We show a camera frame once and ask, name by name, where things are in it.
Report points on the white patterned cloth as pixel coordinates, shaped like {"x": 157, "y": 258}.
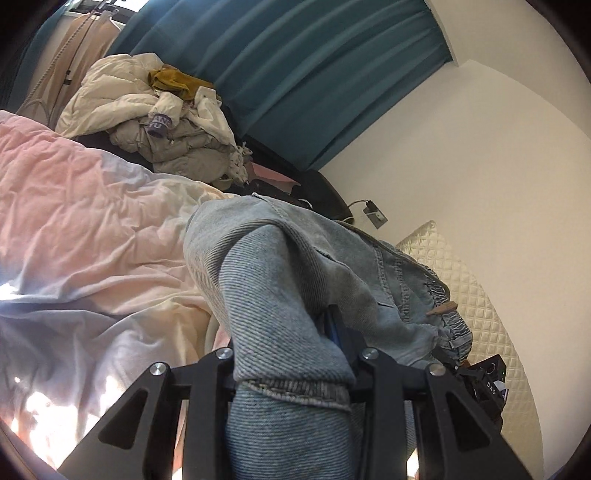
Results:
{"x": 238, "y": 161}

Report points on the black bed frame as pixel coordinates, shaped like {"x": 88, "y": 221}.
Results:
{"x": 318, "y": 189}

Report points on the teal curtain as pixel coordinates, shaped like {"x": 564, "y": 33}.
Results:
{"x": 46, "y": 27}
{"x": 277, "y": 60}

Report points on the pink paper sheet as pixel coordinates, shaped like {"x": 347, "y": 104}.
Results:
{"x": 272, "y": 177}

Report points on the hanging beige garment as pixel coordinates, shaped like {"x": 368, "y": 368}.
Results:
{"x": 78, "y": 50}

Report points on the cream quilted headboard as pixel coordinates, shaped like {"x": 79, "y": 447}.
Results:
{"x": 485, "y": 314}

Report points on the mustard yellow cloth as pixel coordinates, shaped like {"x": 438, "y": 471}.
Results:
{"x": 178, "y": 81}

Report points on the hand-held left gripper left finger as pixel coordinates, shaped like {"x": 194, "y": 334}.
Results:
{"x": 207, "y": 369}

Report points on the cream puffer jacket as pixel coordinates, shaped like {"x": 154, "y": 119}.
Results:
{"x": 111, "y": 92}

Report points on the beige grey jacket purple cuff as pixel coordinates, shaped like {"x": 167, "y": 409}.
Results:
{"x": 194, "y": 147}

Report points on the pink and white duvet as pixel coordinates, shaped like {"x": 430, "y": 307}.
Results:
{"x": 92, "y": 207}

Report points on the wall socket with charger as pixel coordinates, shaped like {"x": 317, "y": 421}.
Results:
{"x": 376, "y": 214}

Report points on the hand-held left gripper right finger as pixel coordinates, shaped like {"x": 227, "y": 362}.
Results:
{"x": 341, "y": 337}

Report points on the light blue denim jeans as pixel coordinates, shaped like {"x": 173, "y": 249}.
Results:
{"x": 277, "y": 277}

